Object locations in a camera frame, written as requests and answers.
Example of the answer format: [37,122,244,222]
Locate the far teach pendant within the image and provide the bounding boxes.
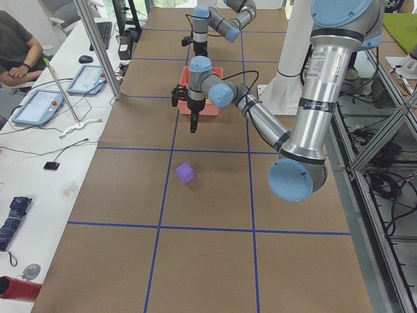
[66,65,106,96]

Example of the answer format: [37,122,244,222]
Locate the arm gripper cable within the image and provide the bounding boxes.
[221,70,260,95]

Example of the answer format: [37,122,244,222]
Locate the small black puck device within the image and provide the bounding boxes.
[43,161,60,171]

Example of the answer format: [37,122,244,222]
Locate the aluminium frame post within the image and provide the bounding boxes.
[74,0,122,100]

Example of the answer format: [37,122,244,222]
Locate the metal rod with green tip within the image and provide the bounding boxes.
[43,57,81,126]

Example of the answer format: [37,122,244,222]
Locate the teach pendant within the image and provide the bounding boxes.
[66,65,106,96]
[12,90,64,126]

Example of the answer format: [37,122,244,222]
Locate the red cylinder bottle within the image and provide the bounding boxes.
[1,276,42,303]

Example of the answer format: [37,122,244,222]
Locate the purple foam block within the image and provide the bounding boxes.
[176,162,195,184]

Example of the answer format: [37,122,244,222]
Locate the black monitor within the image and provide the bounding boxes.
[112,0,142,42]

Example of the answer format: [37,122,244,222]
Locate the black box with label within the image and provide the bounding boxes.
[118,36,133,61]

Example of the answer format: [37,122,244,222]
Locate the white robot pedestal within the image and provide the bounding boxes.
[258,0,313,115]

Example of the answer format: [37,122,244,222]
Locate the seated person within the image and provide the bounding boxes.
[1,10,46,87]

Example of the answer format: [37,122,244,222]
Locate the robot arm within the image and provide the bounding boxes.
[181,0,257,57]
[171,1,384,202]

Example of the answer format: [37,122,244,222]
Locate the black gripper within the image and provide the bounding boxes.
[171,84,206,134]
[181,36,208,57]

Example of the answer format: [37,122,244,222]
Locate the pink plastic bin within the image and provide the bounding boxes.
[178,67,223,117]

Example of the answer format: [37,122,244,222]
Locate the folded blue umbrella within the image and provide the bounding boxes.
[1,196,33,252]

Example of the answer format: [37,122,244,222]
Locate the black computer mouse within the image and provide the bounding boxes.
[78,55,93,64]

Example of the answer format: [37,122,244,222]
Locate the near teach pendant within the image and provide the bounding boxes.
[12,90,64,126]

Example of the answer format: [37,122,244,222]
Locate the black keyboard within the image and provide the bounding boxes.
[96,22,113,50]

